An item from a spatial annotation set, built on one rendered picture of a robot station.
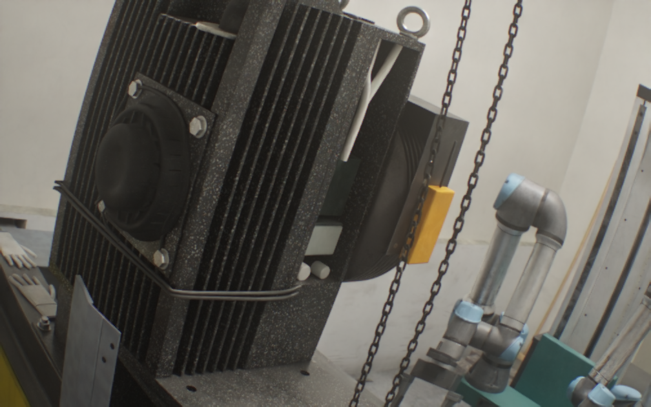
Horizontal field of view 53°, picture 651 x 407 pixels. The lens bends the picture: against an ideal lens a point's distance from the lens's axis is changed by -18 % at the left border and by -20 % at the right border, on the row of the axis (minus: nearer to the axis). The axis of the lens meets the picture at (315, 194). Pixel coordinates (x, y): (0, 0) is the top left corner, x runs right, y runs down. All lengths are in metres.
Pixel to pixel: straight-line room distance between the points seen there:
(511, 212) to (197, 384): 1.03
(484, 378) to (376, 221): 0.86
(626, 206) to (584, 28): 2.17
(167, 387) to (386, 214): 0.57
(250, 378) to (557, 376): 1.11
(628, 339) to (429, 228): 0.70
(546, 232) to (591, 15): 2.47
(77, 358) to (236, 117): 0.51
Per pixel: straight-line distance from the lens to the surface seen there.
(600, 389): 1.78
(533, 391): 2.35
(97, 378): 1.28
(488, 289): 2.19
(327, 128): 1.38
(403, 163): 1.54
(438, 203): 1.55
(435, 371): 1.95
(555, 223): 2.07
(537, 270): 2.05
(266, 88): 1.25
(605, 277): 2.30
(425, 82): 3.29
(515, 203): 2.07
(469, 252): 3.91
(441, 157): 1.55
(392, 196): 1.55
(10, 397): 2.19
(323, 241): 1.54
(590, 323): 2.33
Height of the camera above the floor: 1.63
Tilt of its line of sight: 14 degrees down
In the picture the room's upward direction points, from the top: 19 degrees clockwise
